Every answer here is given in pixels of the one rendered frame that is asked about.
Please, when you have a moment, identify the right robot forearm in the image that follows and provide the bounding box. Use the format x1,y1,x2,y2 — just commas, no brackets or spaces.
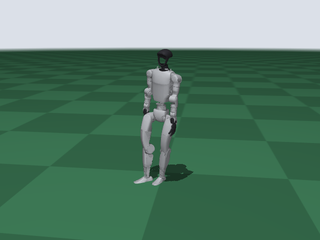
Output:
143,94,152,112

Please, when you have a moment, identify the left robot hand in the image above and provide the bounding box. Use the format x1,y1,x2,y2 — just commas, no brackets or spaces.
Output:
168,118,177,136

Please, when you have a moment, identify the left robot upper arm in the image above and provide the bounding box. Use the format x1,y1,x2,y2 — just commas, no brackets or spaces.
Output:
169,73,182,104

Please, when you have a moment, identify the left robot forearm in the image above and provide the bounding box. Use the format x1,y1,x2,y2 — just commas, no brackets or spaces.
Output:
169,96,178,122

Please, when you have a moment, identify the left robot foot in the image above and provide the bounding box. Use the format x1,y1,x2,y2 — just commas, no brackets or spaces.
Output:
152,176,166,186

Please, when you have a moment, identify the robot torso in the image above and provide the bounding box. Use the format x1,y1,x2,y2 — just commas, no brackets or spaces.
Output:
151,66,175,122

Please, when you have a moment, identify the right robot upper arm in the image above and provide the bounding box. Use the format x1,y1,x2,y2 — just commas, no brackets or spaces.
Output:
144,69,154,96

